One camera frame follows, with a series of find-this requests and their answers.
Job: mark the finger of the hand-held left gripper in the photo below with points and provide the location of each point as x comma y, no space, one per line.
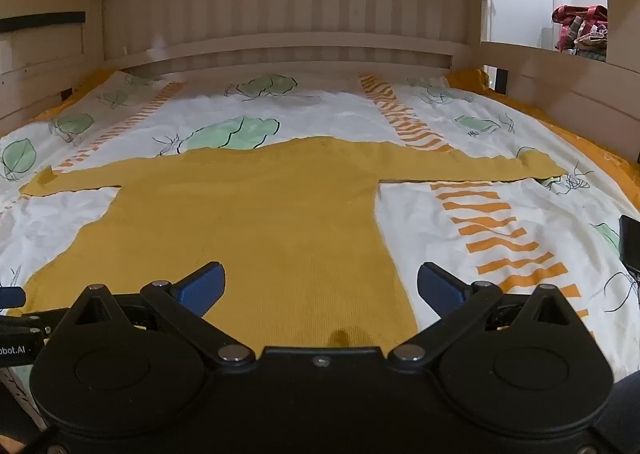
12,297

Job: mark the red patterned bag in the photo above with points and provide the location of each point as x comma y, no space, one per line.
580,29

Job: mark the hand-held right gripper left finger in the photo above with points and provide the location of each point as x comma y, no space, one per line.
202,286

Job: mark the black rail padding strip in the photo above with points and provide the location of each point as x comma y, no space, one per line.
40,20

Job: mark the white leaf-print bed cover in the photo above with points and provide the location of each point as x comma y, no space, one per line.
500,214

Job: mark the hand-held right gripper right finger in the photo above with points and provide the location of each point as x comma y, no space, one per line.
442,286

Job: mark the mustard yellow knit sweater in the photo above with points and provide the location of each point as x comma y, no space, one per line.
280,214

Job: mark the black device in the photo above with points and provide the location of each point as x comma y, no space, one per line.
631,241

